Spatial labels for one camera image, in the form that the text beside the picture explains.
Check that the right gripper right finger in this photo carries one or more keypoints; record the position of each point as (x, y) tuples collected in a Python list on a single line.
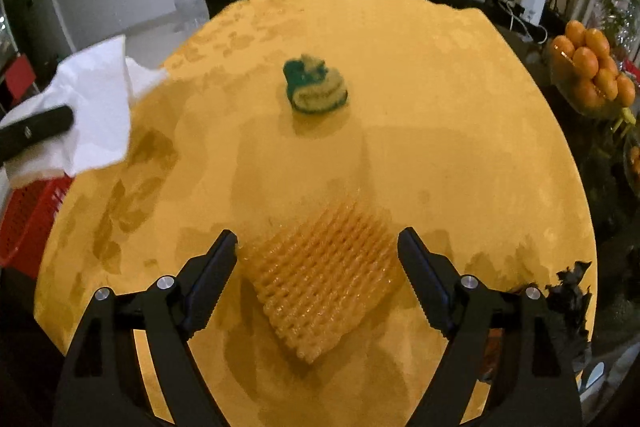
[(507, 361)]

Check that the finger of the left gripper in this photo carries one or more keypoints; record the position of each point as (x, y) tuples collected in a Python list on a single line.
[(27, 132)]

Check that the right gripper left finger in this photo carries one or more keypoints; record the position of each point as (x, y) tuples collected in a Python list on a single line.
[(101, 382)]

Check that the dark dried peel trash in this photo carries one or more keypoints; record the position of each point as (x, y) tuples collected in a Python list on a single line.
[(567, 299)]

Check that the white paper wrapper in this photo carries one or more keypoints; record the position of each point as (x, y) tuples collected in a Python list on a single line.
[(101, 84)]

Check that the yellow foam fruit net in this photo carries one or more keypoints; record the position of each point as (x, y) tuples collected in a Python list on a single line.
[(319, 276)]

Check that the red plastic trash basket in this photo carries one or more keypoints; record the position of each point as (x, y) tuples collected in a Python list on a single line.
[(27, 223)]

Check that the red chair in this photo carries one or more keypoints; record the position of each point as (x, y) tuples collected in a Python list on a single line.
[(21, 80)]

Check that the clear large water bottle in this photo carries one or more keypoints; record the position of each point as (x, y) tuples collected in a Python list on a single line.
[(193, 13)]

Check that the yellow patterned tablecloth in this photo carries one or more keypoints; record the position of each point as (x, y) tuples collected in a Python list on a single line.
[(443, 128)]

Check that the glass bowl of oranges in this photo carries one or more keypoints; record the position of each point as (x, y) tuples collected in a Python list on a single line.
[(591, 79)]

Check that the white router box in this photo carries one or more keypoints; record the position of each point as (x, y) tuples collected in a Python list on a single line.
[(532, 10)]

